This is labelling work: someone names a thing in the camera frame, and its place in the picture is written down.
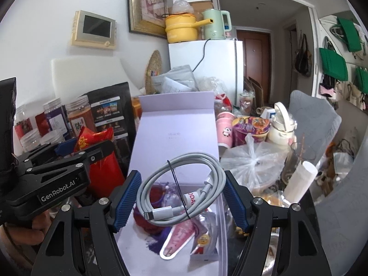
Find small clear jar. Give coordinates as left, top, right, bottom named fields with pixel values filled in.
left=20, top=129, right=41, bottom=152
left=40, top=130, right=64, bottom=148

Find black power cable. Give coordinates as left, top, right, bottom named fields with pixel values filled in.
left=192, top=39, right=211, bottom=71

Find purple tassel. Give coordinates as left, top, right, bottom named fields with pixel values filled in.
left=146, top=235, right=165, bottom=254

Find red snack packet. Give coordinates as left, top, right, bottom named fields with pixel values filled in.
left=86, top=149, right=127, bottom=199
left=74, top=126, right=115, bottom=153

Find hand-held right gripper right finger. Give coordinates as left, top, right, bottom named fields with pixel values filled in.
left=224, top=170, right=331, bottom=276

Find cream water bottle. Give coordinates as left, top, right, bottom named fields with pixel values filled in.
left=266, top=102, right=298, bottom=145

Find yellow electric pot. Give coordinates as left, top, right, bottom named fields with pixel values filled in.
left=164, top=13, right=215, bottom=44

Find person's left hand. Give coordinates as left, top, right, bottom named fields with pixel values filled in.
left=0, top=210, right=51, bottom=268

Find clear drinking glass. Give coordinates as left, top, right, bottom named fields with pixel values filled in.
left=281, top=141, right=317, bottom=185

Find green tote bag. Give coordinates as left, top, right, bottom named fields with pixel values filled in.
left=355, top=66, right=368, bottom=94
left=336, top=16, right=363, bottom=52
left=319, top=48, right=349, bottom=81

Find black stand-up pouch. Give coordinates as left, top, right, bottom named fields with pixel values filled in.
left=86, top=82, right=138, bottom=179

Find sheer drawstring pouch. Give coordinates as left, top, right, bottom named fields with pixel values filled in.
left=157, top=188, right=188, bottom=211

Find brown door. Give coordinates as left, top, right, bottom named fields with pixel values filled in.
left=235, top=29, right=271, bottom=104

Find grey mailer bags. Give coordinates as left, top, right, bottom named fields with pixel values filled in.
left=151, top=64, right=199, bottom=94

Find red snack bags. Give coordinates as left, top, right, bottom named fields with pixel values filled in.
left=214, top=93, right=232, bottom=113

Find wall intercom screen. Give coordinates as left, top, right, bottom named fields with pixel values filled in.
left=71, top=10, right=117, bottom=50

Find pink cone-shaped packet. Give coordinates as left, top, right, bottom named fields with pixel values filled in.
left=159, top=222, right=196, bottom=261

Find clear plastic bag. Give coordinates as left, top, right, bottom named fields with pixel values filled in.
left=221, top=133, right=291, bottom=194

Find packed waffle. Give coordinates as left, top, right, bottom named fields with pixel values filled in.
left=252, top=190, right=288, bottom=208

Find clear jar red contents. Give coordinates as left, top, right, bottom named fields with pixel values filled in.
left=14, top=106, right=38, bottom=139

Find pink panda cup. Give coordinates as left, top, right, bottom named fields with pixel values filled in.
left=216, top=112, right=240, bottom=149

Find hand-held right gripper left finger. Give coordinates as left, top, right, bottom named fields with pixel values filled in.
left=30, top=170, right=142, bottom=276

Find white gift box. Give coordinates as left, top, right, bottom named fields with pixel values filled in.
left=116, top=91, right=228, bottom=276

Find clear jar of dried peel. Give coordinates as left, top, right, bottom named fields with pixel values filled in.
left=65, top=95, right=97, bottom=139

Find purple-label clear jar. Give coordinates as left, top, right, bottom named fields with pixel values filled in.
left=43, top=98, right=71, bottom=135

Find cardboard box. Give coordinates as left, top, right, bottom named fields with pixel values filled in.
left=184, top=0, right=215, bottom=18

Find black hanging handbag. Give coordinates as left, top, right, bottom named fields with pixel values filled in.
left=294, top=33, right=313, bottom=78

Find white fridge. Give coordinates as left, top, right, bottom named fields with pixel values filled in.
left=168, top=38, right=245, bottom=107

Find folded cardboard sheets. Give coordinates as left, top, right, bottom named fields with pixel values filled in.
left=244, top=76, right=264, bottom=107

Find pale green kettle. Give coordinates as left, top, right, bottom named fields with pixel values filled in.
left=201, top=9, right=232, bottom=41

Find purple instant noodle cup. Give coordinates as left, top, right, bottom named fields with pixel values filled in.
left=232, top=115, right=272, bottom=150

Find woven straw trivet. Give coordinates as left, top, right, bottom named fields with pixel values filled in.
left=144, top=49, right=162, bottom=95

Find framed picture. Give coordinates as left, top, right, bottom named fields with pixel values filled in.
left=128, top=0, right=169, bottom=40

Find white charging cable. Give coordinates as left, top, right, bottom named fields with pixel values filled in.
left=136, top=153, right=228, bottom=227

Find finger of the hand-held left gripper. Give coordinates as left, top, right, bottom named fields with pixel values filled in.
left=16, top=139, right=78, bottom=168
left=17, top=140, right=115, bottom=185

